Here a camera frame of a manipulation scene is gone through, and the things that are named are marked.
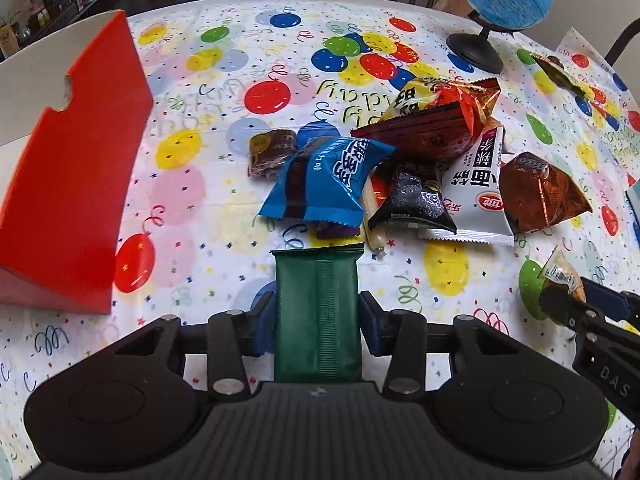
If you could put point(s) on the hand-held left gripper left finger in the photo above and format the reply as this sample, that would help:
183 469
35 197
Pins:
264 330

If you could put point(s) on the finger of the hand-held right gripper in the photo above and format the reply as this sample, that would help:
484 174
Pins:
607 297
560 305

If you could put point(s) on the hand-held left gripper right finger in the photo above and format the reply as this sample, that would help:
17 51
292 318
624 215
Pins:
371 325

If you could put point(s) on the small clear orange snack packet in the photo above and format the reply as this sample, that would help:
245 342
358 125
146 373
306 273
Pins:
560 272

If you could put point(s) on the green snack packet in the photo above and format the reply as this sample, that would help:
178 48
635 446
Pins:
317 310

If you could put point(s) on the purple candy packet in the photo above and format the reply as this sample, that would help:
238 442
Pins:
337 231

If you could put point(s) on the beige sausage stick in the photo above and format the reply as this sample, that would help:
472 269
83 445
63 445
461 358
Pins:
374 225

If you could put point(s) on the brown foil snack packet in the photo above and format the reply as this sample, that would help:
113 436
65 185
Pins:
540 195

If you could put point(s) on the black snack packet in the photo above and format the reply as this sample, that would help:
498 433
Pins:
415 200

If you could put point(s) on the white snack packet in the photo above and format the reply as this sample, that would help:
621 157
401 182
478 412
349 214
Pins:
475 195

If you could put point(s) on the blue snack packet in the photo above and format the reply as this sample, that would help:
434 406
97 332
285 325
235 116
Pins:
330 180

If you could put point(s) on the small maroon snack packet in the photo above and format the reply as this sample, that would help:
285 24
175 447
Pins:
270 152

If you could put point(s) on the dark red snack packet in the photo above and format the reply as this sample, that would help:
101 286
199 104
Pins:
425 135

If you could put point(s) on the yellow orange snack packet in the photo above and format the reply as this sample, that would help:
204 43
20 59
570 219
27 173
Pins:
450 95

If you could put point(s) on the red cardboard box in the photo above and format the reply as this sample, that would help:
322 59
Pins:
75 185

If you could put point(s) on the dark brown yellow snack wrapper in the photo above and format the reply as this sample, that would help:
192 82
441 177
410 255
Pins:
560 72

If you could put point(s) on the balloon print tablecloth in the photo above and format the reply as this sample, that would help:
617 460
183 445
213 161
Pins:
225 85

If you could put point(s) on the black curved bar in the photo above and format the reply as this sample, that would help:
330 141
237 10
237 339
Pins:
622 35

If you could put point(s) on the television cabinet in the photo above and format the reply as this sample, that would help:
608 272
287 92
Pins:
60 0

